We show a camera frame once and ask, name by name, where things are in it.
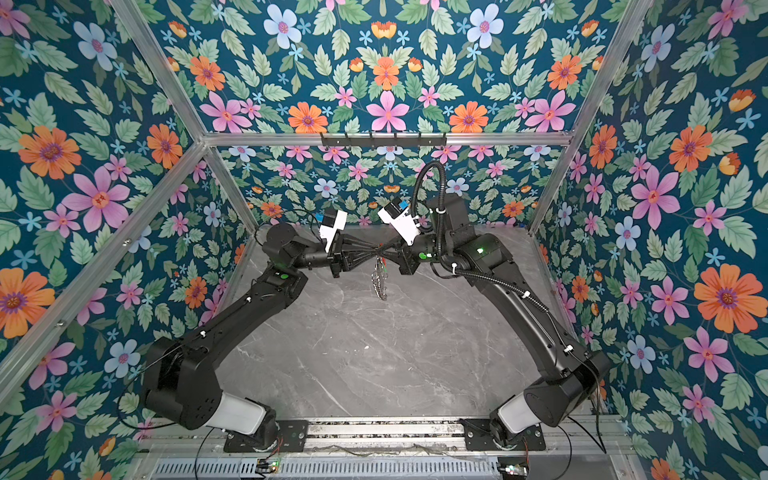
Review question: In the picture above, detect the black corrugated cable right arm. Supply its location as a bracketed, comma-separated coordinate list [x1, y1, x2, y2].
[410, 160, 550, 313]

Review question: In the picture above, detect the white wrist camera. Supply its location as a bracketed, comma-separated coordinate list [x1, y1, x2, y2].
[378, 198, 421, 246]
[319, 208, 348, 252]

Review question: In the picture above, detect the aluminium frame post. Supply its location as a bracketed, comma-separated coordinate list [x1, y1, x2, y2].
[528, 0, 653, 237]
[112, 1, 258, 236]

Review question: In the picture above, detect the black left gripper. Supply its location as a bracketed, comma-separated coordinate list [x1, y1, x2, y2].
[289, 231, 376, 280]

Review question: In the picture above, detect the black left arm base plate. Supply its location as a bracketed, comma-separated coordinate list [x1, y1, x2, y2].
[223, 420, 309, 453]

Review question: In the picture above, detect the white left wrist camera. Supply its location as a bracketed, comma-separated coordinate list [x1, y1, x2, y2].
[319, 208, 348, 252]

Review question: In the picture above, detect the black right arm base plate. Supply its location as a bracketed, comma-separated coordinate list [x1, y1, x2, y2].
[459, 418, 546, 453]

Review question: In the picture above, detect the aluminium frame post right rear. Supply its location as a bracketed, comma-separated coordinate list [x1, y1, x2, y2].
[528, 0, 653, 237]

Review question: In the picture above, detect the aluminium frame bar left side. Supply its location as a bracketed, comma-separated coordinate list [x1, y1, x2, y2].
[1, 141, 207, 411]

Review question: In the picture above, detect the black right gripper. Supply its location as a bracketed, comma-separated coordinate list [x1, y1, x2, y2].
[375, 232, 454, 277]

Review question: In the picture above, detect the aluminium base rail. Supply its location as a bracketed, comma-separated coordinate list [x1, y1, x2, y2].
[131, 415, 638, 477]

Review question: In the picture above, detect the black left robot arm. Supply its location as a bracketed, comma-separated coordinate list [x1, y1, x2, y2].
[140, 224, 379, 436]

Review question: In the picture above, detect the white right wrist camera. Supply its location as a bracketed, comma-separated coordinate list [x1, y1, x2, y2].
[378, 198, 421, 246]

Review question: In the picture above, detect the white vented cable duct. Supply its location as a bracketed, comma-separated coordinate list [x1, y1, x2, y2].
[149, 457, 501, 479]

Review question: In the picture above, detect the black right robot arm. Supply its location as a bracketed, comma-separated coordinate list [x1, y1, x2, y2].
[378, 197, 610, 449]

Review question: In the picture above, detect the aluminium frame post left rear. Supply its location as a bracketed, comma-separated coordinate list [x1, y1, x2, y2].
[112, 1, 258, 236]

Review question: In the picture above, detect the aluminium frame horizontal rear bar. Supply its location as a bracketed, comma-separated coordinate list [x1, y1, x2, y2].
[204, 132, 573, 148]

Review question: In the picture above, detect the black hook rail on frame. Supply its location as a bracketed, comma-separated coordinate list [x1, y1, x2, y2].
[320, 132, 448, 148]

